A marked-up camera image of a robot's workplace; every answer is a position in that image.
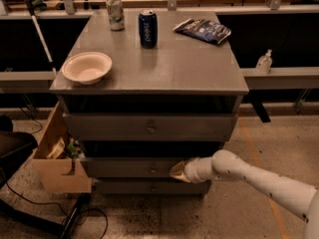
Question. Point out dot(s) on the grey metal rail frame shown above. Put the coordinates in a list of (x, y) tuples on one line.
[(133, 7)]

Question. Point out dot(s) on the black chair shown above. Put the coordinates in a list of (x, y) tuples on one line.
[(15, 148)]

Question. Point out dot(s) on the grey wooden drawer cabinet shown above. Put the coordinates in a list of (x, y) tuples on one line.
[(180, 76)]

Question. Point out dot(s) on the cardboard box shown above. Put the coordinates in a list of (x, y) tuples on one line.
[(62, 175)]

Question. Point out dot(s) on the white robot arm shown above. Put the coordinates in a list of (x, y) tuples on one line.
[(299, 198)]

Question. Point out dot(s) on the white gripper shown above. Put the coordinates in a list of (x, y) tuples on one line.
[(191, 171)]

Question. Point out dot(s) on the green snack package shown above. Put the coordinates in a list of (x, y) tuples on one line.
[(73, 149)]

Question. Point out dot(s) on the grey bottom drawer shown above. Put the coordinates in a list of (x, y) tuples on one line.
[(156, 187)]

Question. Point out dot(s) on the green white soda can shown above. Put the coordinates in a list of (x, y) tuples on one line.
[(116, 14)]

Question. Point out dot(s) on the white pole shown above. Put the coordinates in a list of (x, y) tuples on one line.
[(40, 34)]

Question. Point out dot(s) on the blue pepsi can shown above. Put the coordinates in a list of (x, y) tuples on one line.
[(148, 28)]

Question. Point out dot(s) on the yellow snack package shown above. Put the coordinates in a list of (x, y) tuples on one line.
[(57, 149)]

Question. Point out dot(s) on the blue chip bag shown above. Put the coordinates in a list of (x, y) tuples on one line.
[(204, 30)]

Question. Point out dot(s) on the clear hand sanitizer bottle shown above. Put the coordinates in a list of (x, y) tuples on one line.
[(264, 63)]

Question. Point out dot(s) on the grey top drawer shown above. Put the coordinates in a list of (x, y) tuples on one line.
[(150, 128)]

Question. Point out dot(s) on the grey drawer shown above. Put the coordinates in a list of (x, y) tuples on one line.
[(150, 128), (156, 187), (129, 167)]

